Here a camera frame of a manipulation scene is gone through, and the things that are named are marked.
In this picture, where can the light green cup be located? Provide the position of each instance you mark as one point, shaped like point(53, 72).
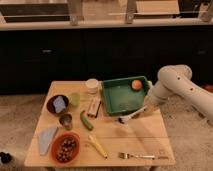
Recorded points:
point(74, 99)

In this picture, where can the small metal cup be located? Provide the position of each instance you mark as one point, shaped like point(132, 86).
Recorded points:
point(66, 121)

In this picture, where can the green plastic tray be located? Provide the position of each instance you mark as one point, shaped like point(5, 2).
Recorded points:
point(119, 98)

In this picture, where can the green cucumber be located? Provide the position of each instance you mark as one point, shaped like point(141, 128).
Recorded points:
point(85, 122)

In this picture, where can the yellow corn cob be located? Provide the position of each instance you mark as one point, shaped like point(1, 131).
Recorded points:
point(93, 140)

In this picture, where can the white handled dish brush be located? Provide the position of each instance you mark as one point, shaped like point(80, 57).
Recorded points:
point(126, 118)

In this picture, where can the white cup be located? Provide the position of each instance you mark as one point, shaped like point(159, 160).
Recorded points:
point(92, 85)

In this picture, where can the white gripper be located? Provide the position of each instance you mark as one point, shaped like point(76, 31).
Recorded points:
point(150, 108)

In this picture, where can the orange peach fruit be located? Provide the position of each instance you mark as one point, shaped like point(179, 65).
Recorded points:
point(136, 85)

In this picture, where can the dark brown bowl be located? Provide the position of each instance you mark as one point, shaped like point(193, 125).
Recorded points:
point(51, 108)

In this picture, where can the dark cabinet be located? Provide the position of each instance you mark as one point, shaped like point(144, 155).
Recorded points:
point(30, 60)

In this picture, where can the black object on floor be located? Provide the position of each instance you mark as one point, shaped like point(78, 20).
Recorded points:
point(5, 157)

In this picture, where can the dark grapes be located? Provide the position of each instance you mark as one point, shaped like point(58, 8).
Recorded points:
point(66, 148)

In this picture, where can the orange bowl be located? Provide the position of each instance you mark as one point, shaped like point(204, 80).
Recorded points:
point(55, 146)

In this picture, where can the wooden block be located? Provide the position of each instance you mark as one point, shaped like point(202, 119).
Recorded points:
point(94, 107)

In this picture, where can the grey folded cloth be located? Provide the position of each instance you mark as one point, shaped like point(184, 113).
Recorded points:
point(45, 138)

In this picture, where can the silver fork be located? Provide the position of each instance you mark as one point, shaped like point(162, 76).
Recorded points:
point(128, 156)

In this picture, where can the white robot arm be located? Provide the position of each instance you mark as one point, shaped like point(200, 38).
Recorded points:
point(176, 79)

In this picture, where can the blue sponge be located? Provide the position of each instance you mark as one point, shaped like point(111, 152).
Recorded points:
point(59, 104)

